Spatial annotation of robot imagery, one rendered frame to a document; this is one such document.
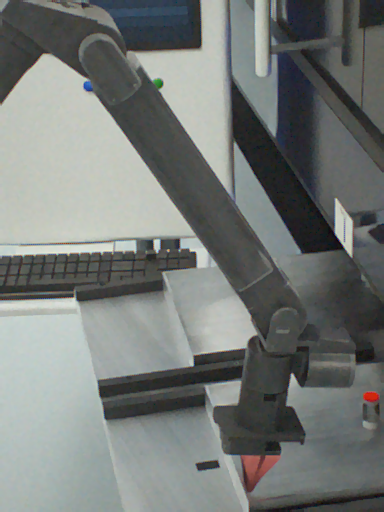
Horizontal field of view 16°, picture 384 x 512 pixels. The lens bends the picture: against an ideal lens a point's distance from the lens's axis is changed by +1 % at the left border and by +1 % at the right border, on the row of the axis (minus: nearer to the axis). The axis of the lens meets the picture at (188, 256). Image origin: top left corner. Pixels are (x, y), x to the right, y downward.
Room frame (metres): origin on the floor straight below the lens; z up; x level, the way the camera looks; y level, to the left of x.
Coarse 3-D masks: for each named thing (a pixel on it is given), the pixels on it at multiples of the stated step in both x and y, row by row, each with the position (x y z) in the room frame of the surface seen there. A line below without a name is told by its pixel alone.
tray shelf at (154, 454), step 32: (96, 320) 1.78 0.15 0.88; (128, 320) 1.77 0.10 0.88; (160, 320) 1.77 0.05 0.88; (96, 352) 1.68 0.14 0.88; (128, 352) 1.68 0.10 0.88; (160, 352) 1.67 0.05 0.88; (96, 384) 1.60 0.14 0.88; (192, 384) 1.58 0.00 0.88; (128, 416) 1.51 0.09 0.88; (160, 416) 1.51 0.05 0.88; (192, 416) 1.50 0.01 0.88; (128, 448) 1.44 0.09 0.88; (160, 448) 1.43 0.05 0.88; (192, 448) 1.43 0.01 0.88; (128, 480) 1.37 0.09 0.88; (160, 480) 1.37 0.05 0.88; (192, 480) 1.36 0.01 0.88; (224, 480) 1.36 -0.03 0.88
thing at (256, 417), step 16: (240, 384) 1.33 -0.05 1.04; (240, 400) 1.32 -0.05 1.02; (256, 400) 1.31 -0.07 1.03; (272, 400) 1.31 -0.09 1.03; (224, 416) 1.33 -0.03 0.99; (240, 416) 1.32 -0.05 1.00; (256, 416) 1.30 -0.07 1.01; (272, 416) 1.30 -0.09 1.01; (288, 416) 1.35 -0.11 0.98; (224, 432) 1.30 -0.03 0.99; (240, 432) 1.30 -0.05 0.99; (256, 432) 1.30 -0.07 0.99; (272, 432) 1.31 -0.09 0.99; (288, 432) 1.31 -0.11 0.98; (304, 432) 1.31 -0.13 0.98
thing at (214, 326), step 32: (288, 256) 1.89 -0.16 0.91; (320, 256) 1.90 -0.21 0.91; (192, 288) 1.86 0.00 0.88; (224, 288) 1.86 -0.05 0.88; (320, 288) 1.84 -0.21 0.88; (352, 288) 1.84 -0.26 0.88; (192, 320) 1.76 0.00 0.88; (224, 320) 1.75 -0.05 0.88; (320, 320) 1.74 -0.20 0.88; (352, 320) 1.74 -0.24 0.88; (192, 352) 1.61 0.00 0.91; (224, 352) 1.61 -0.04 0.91
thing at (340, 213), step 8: (336, 200) 1.81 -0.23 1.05; (336, 208) 1.81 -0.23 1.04; (336, 216) 1.81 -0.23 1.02; (344, 216) 1.77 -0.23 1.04; (336, 224) 1.81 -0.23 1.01; (352, 224) 1.73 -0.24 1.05; (336, 232) 1.81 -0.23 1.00; (352, 232) 1.73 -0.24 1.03; (352, 240) 1.73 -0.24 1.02; (352, 248) 1.73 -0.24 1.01; (352, 256) 1.73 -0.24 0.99
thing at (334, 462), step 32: (224, 384) 1.53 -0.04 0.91; (352, 384) 1.56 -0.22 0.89; (320, 416) 1.49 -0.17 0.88; (352, 416) 1.48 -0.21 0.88; (288, 448) 1.42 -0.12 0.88; (320, 448) 1.42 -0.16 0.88; (352, 448) 1.41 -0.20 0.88; (288, 480) 1.35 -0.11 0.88; (320, 480) 1.35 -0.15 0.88; (352, 480) 1.35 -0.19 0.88
